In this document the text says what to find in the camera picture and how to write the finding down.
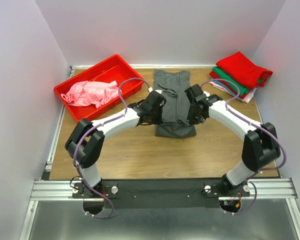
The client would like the grey t-shirt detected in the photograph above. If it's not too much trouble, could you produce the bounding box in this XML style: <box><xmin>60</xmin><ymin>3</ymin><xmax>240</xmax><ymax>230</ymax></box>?
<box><xmin>153</xmin><ymin>69</ymin><xmax>197</xmax><ymax>139</ymax></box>

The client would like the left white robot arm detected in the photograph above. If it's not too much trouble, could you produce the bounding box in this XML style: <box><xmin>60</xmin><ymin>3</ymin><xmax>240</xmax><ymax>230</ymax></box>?
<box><xmin>65</xmin><ymin>90</ymin><xmax>166</xmax><ymax>199</ymax></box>

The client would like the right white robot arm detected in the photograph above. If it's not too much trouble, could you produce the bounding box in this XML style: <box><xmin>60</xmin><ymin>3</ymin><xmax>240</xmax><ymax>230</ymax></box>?
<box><xmin>185</xmin><ymin>84</ymin><xmax>281</xmax><ymax>196</ymax></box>

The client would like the folded blue t-shirt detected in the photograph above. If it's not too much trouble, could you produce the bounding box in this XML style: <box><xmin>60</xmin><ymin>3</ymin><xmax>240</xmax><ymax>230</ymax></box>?
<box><xmin>213</xmin><ymin>80</ymin><xmax>241</xmax><ymax>96</ymax></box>

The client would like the folded red t-shirt lower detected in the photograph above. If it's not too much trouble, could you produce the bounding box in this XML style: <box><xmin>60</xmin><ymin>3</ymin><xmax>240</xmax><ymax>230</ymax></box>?
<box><xmin>209</xmin><ymin>71</ymin><xmax>247</xmax><ymax>99</ymax></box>

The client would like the folded red t-shirt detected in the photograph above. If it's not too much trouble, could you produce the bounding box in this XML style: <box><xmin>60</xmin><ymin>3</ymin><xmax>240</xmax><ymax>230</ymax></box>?
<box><xmin>209</xmin><ymin>71</ymin><xmax>247</xmax><ymax>99</ymax></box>
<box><xmin>216</xmin><ymin>51</ymin><xmax>273</xmax><ymax>89</ymax></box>

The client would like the folded green t-shirt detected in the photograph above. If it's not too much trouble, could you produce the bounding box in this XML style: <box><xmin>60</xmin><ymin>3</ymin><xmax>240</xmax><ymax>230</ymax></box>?
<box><xmin>212</xmin><ymin>66</ymin><xmax>267</xmax><ymax>94</ymax></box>

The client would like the folded pink t-shirt bottom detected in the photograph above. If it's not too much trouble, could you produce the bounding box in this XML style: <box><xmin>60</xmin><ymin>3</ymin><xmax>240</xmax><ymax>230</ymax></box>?
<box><xmin>210</xmin><ymin>81</ymin><xmax>257</xmax><ymax>104</ymax></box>

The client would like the red plastic tray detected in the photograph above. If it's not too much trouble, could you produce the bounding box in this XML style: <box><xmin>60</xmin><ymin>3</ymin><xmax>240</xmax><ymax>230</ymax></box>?
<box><xmin>54</xmin><ymin>54</ymin><xmax>144</xmax><ymax>122</ymax></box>

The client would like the folded red t-shirt top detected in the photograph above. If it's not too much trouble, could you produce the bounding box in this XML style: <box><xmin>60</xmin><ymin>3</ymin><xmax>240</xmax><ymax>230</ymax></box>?
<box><xmin>216</xmin><ymin>51</ymin><xmax>273</xmax><ymax>89</ymax></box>

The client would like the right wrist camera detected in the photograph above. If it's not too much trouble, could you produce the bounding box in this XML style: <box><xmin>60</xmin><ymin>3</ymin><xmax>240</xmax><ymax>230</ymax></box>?
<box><xmin>203</xmin><ymin>91</ymin><xmax>210</xmax><ymax>97</ymax></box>

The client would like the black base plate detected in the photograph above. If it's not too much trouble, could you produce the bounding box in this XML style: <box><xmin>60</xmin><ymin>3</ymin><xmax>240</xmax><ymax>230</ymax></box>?
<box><xmin>72</xmin><ymin>178</ymin><xmax>250</xmax><ymax>213</ymax></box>

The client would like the aluminium front frame rail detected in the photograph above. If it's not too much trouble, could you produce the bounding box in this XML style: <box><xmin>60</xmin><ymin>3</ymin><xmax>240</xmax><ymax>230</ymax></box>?
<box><xmin>30</xmin><ymin>178</ymin><xmax>298</xmax><ymax>201</ymax></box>

